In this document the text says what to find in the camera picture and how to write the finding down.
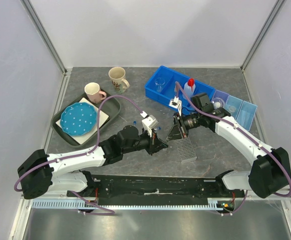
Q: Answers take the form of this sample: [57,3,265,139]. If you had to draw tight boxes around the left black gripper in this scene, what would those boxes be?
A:
[122,127,168,156]

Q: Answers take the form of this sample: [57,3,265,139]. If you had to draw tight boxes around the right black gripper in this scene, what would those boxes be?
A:
[165,111,202,142]

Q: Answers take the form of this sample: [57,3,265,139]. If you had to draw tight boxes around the clear well plate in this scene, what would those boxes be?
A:
[175,138,197,164]

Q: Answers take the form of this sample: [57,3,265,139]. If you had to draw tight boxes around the white red wash bottle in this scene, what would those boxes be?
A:
[182,78,196,99]

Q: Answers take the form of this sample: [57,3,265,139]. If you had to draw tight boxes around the tan bristle tube brush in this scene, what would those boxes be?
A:
[173,81,180,102]

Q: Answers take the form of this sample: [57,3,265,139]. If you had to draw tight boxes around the glass flask white stopper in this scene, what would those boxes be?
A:
[212,97,225,109]

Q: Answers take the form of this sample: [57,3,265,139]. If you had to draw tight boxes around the clear glass beaker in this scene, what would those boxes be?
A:
[155,77,166,93]

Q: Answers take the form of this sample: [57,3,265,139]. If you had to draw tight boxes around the small glass bottle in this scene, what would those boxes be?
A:
[227,105,237,115]

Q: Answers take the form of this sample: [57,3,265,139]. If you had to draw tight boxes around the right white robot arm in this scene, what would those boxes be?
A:
[166,93,291,199]

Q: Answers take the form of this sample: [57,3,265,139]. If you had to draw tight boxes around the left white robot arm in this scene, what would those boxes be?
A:
[14,125,168,200]

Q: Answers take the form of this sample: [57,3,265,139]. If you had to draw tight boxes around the blue divided storage bin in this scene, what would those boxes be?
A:
[144,65,216,122]

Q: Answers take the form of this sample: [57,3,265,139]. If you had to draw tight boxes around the purple small bin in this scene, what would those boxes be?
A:
[211,90,230,109]

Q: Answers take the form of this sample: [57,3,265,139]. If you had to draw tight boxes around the dark green tray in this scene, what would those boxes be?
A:
[50,98,121,149]

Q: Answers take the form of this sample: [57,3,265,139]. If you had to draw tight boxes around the light blue middle bin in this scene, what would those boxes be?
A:
[224,95,243,119]

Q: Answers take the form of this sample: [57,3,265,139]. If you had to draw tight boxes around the light blue bin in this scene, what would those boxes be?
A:
[224,95,243,119]
[236,101,258,131]

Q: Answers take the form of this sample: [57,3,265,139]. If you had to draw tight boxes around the light blue outer bin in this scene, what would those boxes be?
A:
[236,101,258,131]

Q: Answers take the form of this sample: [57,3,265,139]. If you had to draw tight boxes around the beige floral mug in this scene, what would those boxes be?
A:
[108,66,130,93]

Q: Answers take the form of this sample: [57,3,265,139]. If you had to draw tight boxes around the blue polka dot plate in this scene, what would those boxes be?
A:
[60,102,97,136]

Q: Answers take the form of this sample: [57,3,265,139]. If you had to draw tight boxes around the pink cream mug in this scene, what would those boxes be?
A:
[84,82,107,104]

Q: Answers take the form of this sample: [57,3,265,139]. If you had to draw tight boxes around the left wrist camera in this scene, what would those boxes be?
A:
[140,111,159,137]

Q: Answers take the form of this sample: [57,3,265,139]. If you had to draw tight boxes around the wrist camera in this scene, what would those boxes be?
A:
[169,97,182,116]
[140,111,159,137]

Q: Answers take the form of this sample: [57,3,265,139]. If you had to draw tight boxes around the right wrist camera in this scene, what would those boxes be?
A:
[169,97,182,116]

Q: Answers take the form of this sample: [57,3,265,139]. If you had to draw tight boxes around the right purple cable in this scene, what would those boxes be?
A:
[175,81,291,216]

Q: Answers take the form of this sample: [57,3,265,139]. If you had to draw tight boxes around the purple cable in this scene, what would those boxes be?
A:
[14,94,146,216]
[175,81,291,216]

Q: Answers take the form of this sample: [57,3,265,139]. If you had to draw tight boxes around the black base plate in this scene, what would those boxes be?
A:
[77,175,245,200]

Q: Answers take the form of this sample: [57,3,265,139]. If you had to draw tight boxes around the slotted cable duct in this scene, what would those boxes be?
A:
[31,198,223,211]

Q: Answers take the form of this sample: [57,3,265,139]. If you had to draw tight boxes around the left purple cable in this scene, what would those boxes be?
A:
[14,94,146,216]

